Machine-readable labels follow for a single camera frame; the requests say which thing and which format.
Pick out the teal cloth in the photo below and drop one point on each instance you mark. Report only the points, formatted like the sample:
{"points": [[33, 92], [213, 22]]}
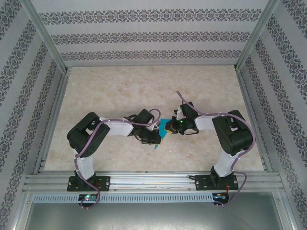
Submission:
{"points": [[163, 128]]}

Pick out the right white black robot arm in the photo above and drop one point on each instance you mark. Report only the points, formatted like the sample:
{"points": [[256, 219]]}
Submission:
{"points": [[237, 143]]}

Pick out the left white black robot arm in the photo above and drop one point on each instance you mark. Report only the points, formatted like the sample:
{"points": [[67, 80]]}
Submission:
{"points": [[79, 141]]}

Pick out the grey metal panel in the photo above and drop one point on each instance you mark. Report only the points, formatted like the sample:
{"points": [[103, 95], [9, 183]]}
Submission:
{"points": [[153, 218]]}

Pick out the aluminium mounting rail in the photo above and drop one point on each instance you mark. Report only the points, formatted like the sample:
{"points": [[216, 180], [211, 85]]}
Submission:
{"points": [[153, 179]]}

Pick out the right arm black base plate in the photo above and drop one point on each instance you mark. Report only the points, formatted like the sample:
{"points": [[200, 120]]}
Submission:
{"points": [[201, 183]]}

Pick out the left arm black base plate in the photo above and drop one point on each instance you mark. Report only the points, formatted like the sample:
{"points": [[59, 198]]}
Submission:
{"points": [[105, 183]]}

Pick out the aluminium side rail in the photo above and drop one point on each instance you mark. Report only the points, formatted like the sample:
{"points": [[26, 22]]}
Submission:
{"points": [[253, 119], [53, 119]]}

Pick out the aluminium frame post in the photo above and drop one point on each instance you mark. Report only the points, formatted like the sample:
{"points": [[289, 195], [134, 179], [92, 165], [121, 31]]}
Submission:
{"points": [[46, 36], [255, 36]]}

